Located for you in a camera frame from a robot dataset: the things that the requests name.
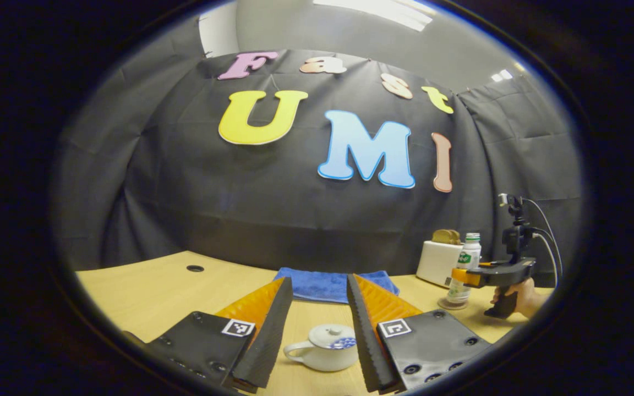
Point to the small ceiling light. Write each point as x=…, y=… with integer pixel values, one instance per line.
x=502, y=75

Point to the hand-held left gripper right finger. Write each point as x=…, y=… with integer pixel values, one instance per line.
x=366, y=346

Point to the blue towel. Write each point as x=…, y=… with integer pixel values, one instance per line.
x=322, y=286

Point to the long ceiling light panel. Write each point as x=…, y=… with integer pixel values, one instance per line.
x=377, y=11

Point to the white water bottle green label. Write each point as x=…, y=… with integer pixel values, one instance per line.
x=468, y=253

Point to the white teacup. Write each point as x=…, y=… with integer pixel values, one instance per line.
x=322, y=358

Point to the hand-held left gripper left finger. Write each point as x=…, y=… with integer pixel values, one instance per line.
x=270, y=341

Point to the black backdrop cloth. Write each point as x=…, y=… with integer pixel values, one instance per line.
x=212, y=209

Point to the brown bread slices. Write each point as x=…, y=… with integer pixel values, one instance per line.
x=446, y=237

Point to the round coaster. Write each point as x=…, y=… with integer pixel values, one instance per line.
x=452, y=304

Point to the white toaster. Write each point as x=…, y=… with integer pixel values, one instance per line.
x=435, y=264

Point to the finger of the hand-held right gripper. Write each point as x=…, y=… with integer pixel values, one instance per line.
x=468, y=276

